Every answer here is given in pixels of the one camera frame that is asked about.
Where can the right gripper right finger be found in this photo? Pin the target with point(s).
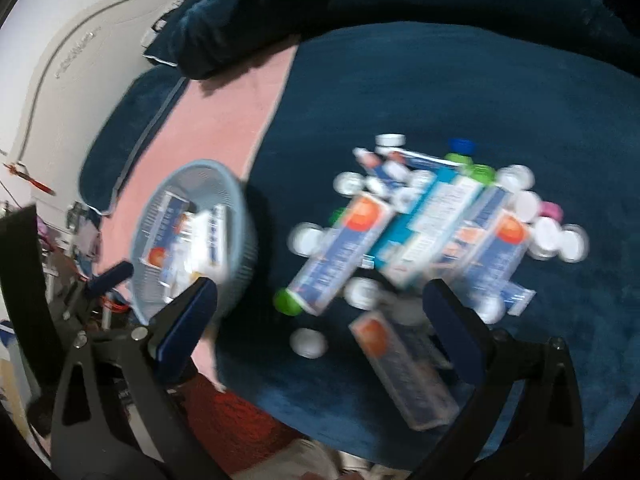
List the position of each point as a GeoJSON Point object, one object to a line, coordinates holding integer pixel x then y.
{"type": "Point", "coordinates": [462, 334]}

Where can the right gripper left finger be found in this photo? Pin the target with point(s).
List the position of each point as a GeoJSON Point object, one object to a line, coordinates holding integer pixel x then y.
{"type": "Point", "coordinates": [178, 327]}

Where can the light blue plastic basket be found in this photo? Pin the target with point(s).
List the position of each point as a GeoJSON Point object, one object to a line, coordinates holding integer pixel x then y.
{"type": "Point", "coordinates": [195, 225]}

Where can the blue orange medicine box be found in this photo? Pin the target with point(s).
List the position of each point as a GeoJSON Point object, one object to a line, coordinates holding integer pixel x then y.
{"type": "Point", "coordinates": [340, 253]}

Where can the red tassel ornament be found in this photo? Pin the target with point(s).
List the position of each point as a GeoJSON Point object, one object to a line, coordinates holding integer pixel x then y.
{"type": "Point", "coordinates": [18, 169]}

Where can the pink blanket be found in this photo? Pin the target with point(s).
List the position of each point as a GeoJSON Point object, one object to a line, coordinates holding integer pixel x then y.
{"type": "Point", "coordinates": [223, 118]}

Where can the white headboard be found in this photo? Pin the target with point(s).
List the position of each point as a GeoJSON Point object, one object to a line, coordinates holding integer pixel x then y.
{"type": "Point", "coordinates": [65, 65]}

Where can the dark blue fleece duvet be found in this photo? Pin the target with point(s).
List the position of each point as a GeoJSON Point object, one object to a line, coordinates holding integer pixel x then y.
{"type": "Point", "coordinates": [205, 37]}

